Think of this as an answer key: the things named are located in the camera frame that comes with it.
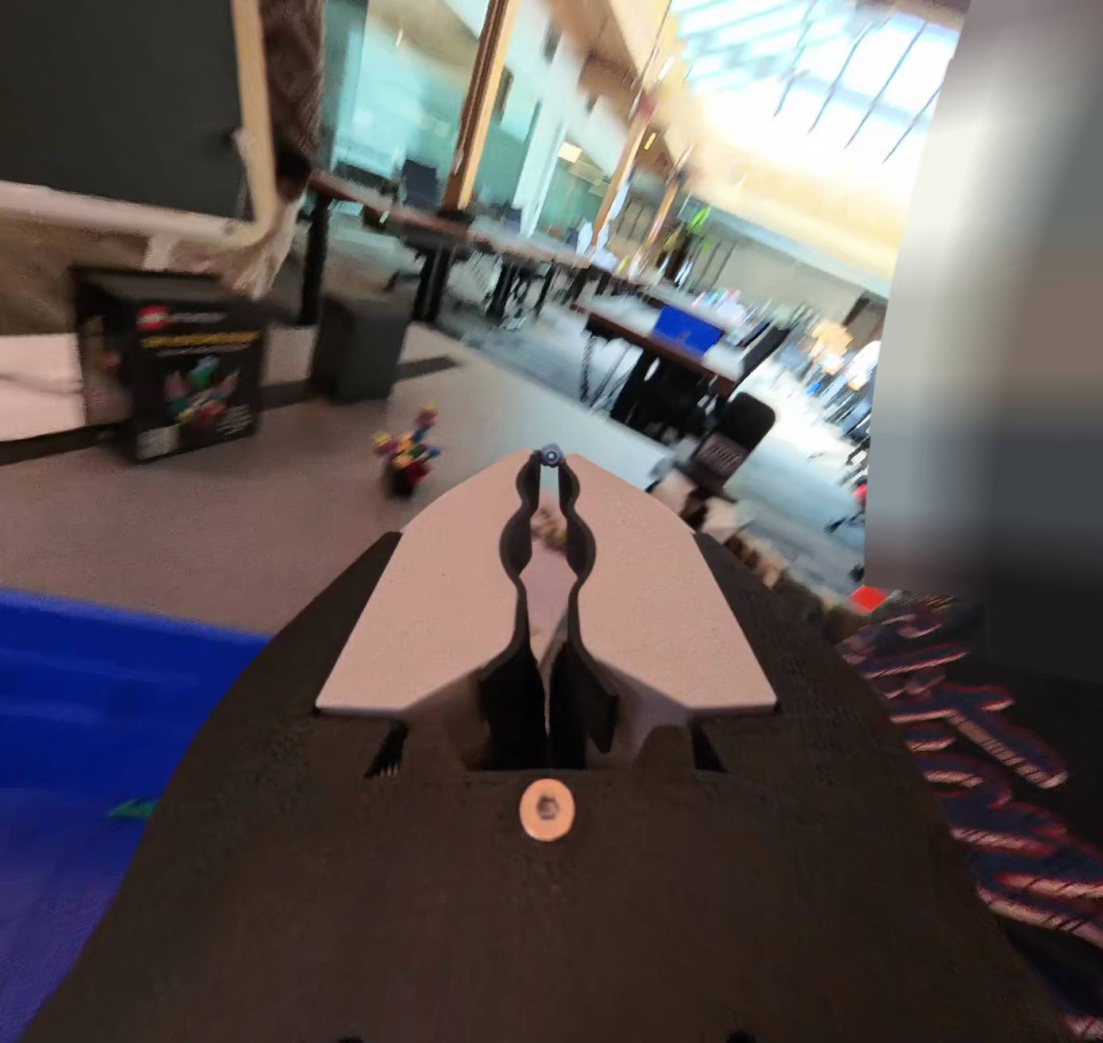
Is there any small white rounded object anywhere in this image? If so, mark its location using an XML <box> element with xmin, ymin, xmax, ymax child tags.
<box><xmin>1</xmin><ymin>334</ymin><xmax>87</xmax><ymax>445</ymax></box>

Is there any blue bin on desk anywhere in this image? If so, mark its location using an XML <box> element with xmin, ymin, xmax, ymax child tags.
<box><xmin>655</xmin><ymin>306</ymin><xmax>728</xmax><ymax>355</ymax></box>

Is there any wooden post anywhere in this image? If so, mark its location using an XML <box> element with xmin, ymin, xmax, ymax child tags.
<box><xmin>445</xmin><ymin>0</ymin><xmax>535</xmax><ymax>217</ymax></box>

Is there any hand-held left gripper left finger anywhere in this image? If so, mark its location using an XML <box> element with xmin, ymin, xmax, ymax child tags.
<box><xmin>318</xmin><ymin>453</ymin><xmax>544</xmax><ymax>765</ymax></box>

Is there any lego flower bouquet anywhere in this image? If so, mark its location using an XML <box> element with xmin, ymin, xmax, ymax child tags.
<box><xmin>373</xmin><ymin>408</ymin><xmax>444</xmax><ymax>500</ymax></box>

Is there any long wooden desk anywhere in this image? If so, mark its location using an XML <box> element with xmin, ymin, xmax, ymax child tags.
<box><xmin>302</xmin><ymin>173</ymin><xmax>596</xmax><ymax>329</ymax></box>

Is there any large blue plastic bin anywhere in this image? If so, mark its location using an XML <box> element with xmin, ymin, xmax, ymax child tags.
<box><xmin>1</xmin><ymin>587</ymin><xmax>277</xmax><ymax>1043</ymax></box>

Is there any black lego set box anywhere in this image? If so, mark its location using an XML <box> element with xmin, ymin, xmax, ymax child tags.
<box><xmin>73</xmin><ymin>268</ymin><xmax>270</xmax><ymax>463</ymax></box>

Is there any large black block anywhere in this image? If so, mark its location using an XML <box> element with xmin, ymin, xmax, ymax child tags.
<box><xmin>311</xmin><ymin>291</ymin><xmax>415</xmax><ymax>403</ymax></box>

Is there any wood edged black board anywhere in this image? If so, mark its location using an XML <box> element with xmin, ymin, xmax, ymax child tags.
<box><xmin>1</xmin><ymin>0</ymin><xmax>332</xmax><ymax>295</ymax></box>

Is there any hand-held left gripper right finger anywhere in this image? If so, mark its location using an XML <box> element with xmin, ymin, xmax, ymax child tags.
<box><xmin>556</xmin><ymin>454</ymin><xmax>778</xmax><ymax>765</ymax></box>

